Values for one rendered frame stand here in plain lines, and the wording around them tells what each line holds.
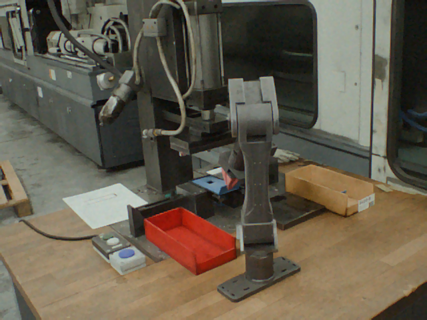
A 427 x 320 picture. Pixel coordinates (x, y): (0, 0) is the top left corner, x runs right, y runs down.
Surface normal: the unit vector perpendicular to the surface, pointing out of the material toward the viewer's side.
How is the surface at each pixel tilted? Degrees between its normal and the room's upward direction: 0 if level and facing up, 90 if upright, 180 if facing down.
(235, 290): 0
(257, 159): 100
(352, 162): 90
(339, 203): 90
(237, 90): 38
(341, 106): 90
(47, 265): 0
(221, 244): 90
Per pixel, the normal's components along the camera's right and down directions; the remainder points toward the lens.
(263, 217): 0.02, 0.47
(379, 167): -0.84, 0.22
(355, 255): -0.07, -0.95
